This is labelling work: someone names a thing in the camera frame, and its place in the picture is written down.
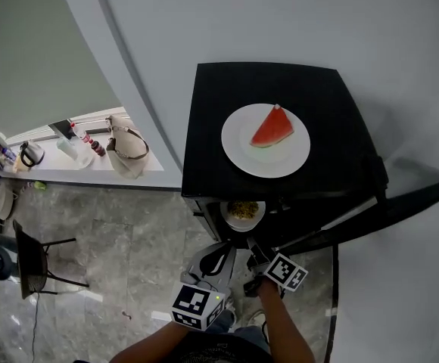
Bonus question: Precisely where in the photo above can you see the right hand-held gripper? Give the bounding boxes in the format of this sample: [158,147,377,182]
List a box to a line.
[243,236,309,299]

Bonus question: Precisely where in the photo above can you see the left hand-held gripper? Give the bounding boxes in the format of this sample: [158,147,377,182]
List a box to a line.
[170,242,240,332]

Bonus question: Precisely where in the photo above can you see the small white plate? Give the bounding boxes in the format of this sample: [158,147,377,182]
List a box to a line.
[219,200,267,233]

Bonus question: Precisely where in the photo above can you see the yellow cooked food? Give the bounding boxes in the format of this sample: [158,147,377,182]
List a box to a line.
[228,200,260,220]

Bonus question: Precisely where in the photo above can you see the large white plate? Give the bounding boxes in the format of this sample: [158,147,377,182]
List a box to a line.
[220,103,312,179]

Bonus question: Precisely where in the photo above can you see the red watermelon slice food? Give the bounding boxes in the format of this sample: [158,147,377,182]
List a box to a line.
[250,104,294,149]

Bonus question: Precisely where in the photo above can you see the beige shoulder bag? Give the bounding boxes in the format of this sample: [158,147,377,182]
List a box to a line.
[104,114,151,181]

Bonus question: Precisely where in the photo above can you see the person's left forearm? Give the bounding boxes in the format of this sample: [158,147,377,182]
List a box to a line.
[108,320,192,363]

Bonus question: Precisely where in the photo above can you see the person's right forearm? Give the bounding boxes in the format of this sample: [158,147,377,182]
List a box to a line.
[257,278,316,363]

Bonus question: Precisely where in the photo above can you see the person's shoe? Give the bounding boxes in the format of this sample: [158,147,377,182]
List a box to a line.
[246,309,266,329]

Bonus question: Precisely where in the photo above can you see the person's jeans legs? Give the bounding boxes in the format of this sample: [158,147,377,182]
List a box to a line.
[204,308,268,349]

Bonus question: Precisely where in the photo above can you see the person's black shirt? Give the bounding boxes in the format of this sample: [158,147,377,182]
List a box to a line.
[166,330,274,363]

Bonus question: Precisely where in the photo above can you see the dark red jar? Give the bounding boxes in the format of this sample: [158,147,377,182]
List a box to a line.
[90,139,107,158]

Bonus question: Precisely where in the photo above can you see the clear glass dish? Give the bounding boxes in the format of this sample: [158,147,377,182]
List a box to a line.
[73,152,95,170]

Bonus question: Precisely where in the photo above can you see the black metal chair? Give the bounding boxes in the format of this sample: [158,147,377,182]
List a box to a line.
[12,219,91,301]

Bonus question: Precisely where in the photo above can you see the white window sill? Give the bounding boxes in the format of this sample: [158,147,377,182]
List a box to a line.
[0,106,165,173]

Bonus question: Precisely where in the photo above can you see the pale green plastic cup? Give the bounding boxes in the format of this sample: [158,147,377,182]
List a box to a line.
[55,137,80,162]

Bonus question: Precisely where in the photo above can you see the clear bottle red label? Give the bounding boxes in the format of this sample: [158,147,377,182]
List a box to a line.
[69,122,92,145]

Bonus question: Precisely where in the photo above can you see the silver electric kettle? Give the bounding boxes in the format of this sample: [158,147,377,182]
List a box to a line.
[18,139,46,170]

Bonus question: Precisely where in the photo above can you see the stack of white dishes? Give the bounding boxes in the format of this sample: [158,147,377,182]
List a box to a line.
[0,185,15,221]

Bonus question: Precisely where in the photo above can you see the thin black cable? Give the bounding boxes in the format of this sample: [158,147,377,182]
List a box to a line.
[31,292,42,363]

